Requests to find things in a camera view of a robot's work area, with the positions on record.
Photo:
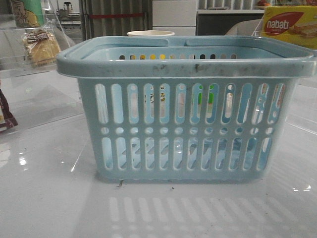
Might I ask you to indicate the light blue plastic basket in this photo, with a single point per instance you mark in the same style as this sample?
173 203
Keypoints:
205 108

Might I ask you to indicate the yellow nabati wafer box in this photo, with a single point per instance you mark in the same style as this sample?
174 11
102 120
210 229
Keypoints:
292 24

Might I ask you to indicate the white drawer cabinet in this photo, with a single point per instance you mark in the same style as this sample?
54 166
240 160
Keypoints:
178 16

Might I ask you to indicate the green yellow snack canister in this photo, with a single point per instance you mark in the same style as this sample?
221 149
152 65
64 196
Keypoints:
27 13

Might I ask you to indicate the white paper cup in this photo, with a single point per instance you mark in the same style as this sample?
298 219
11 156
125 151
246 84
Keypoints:
150 33

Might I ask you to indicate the brown snack packet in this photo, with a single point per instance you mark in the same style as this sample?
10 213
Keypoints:
7 119

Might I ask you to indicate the clear acrylic shelf left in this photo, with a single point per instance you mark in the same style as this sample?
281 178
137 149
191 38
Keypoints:
13 61

